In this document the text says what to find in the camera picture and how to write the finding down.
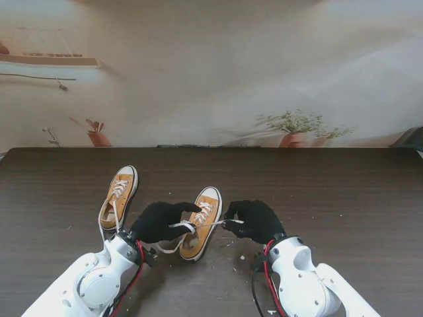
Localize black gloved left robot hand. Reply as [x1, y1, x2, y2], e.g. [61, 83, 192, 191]
[130, 201, 202, 244]

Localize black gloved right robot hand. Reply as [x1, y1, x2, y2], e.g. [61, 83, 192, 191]
[223, 199, 287, 245]

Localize white shoelace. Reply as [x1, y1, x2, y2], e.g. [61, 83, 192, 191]
[153, 201, 245, 255]

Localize green plant in terracotta pot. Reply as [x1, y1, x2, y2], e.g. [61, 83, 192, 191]
[256, 109, 358, 149]

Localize terracotta pot with wooden utensils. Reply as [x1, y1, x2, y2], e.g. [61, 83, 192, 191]
[68, 116, 113, 148]

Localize metal tap fixture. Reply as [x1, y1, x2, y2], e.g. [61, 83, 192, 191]
[42, 127, 63, 148]

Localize red and black arm cables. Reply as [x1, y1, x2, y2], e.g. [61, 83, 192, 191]
[251, 249, 288, 317]
[108, 239, 158, 317]

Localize metal wall rail with hook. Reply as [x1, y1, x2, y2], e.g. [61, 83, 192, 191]
[0, 73, 77, 92]

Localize wooden wall shelf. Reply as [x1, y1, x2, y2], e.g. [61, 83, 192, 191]
[0, 53, 103, 69]

